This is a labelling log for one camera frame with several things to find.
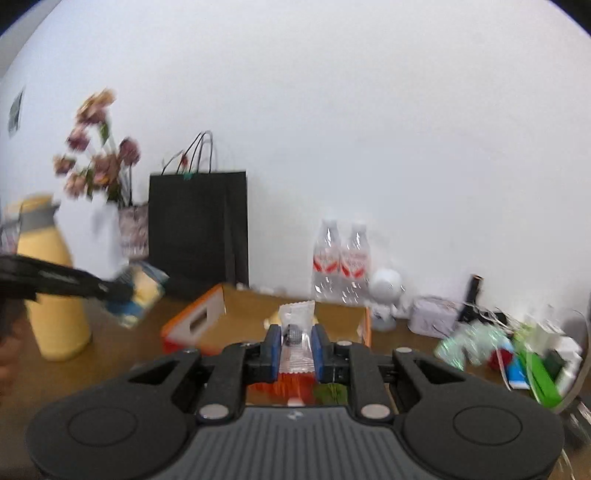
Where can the person's left hand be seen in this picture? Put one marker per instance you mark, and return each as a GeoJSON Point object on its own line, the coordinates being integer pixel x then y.
{"type": "Point", "coordinates": [12, 346]}

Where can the blue yellow packet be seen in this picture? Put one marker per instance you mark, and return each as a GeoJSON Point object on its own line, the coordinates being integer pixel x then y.
{"type": "Point", "coordinates": [147, 283]}

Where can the patterned flower vase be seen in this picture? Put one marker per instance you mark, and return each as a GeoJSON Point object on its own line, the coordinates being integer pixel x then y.
{"type": "Point", "coordinates": [133, 228]}

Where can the dried pink flowers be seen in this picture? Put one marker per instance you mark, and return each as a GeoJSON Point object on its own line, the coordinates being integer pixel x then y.
{"type": "Point", "coordinates": [95, 162]}

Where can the left water bottle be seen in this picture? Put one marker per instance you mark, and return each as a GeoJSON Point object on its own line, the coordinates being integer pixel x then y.
{"type": "Point", "coordinates": [326, 263]}

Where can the water bottle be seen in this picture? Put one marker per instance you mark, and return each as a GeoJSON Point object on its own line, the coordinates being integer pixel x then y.
{"type": "Point", "coordinates": [326, 263]}
{"type": "Point", "coordinates": [355, 266]}

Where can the teal crumpled plastic bag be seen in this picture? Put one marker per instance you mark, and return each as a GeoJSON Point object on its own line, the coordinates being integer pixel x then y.
{"type": "Point", "coordinates": [472, 343]}

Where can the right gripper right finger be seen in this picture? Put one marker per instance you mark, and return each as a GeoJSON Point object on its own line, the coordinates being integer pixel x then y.
{"type": "Point", "coordinates": [331, 359]}

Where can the red small object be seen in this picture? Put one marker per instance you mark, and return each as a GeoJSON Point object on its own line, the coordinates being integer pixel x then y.
{"type": "Point", "coordinates": [500, 359]}

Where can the yellow thermos bottle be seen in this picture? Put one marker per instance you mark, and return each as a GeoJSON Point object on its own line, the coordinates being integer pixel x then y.
{"type": "Point", "coordinates": [56, 314]}

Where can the black paper bag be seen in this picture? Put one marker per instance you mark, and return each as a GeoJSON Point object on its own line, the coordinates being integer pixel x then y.
{"type": "Point", "coordinates": [198, 229]}

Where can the white spray bottle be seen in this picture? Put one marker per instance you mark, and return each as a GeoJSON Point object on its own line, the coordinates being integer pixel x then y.
{"type": "Point", "coordinates": [569, 371]}

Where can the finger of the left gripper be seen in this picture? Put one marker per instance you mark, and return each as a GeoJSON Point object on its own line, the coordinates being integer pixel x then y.
{"type": "Point", "coordinates": [114, 292]}

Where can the white round speaker robot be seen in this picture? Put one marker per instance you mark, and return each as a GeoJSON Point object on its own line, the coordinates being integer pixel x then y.
{"type": "Point", "coordinates": [386, 290]}

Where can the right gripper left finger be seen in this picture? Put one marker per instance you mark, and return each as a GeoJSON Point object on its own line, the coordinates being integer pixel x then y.
{"type": "Point", "coordinates": [262, 360]}

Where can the green plastic packet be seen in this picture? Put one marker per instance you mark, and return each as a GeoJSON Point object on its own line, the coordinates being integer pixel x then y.
{"type": "Point", "coordinates": [541, 385]}

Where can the yellow white plush toy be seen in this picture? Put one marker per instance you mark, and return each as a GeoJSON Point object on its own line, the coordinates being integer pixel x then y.
{"type": "Point", "coordinates": [275, 319]}

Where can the white snack sachet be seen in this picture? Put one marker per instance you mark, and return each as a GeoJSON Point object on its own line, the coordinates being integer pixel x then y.
{"type": "Point", "coordinates": [296, 321]}

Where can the right water bottle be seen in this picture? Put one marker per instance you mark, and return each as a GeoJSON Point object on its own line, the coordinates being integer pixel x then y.
{"type": "Point", "coordinates": [355, 266]}

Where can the white tin box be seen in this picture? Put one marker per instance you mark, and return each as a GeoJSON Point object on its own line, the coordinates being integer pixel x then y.
{"type": "Point", "coordinates": [433, 317]}

